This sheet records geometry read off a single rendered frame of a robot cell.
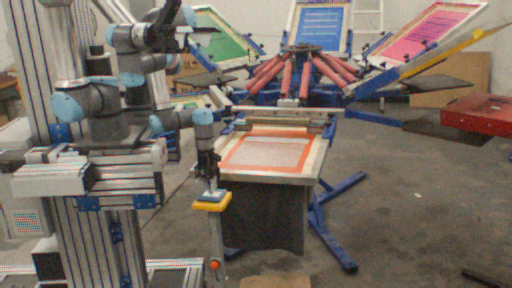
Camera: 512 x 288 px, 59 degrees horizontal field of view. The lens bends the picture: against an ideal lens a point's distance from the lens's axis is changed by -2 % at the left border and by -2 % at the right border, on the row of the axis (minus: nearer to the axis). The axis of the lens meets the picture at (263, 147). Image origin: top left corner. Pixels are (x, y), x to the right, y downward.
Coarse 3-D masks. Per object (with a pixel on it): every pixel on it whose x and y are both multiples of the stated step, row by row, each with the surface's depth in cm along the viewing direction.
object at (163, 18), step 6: (168, 0) 129; (174, 0) 129; (180, 0) 131; (168, 6) 130; (174, 6) 130; (162, 12) 131; (168, 12) 130; (174, 12) 133; (162, 18) 131; (168, 18) 132; (174, 18) 135; (156, 24) 132; (162, 24) 132; (156, 30) 133
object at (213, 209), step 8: (224, 200) 188; (192, 208) 187; (200, 208) 186; (208, 208) 185; (216, 208) 184; (224, 208) 187; (208, 216) 192; (216, 216) 191; (216, 224) 193; (216, 232) 194; (216, 240) 196; (216, 248) 197; (216, 256) 199; (224, 264) 204; (216, 272) 202; (224, 272) 205; (216, 280) 203; (224, 280) 205
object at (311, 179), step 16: (224, 144) 245; (320, 144) 232; (320, 160) 213; (192, 176) 209; (224, 176) 206; (240, 176) 204; (256, 176) 202; (272, 176) 200; (288, 176) 198; (304, 176) 197
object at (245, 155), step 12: (252, 132) 264; (264, 132) 263; (276, 132) 262; (240, 144) 247; (252, 144) 246; (264, 144) 245; (228, 156) 232; (240, 156) 231; (252, 156) 230; (264, 156) 230; (228, 168) 218; (240, 168) 217; (252, 168) 216
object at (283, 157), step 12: (288, 132) 262; (300, 132) 261; (276, 144) 244; (288, 144) 244; (300, 144) 243; (276, 156) 229; (288, 156) 228; (300, 156) 227; (264, 168) 216; (276, 168) 215; (288, 168) 214; (300, 168) 214
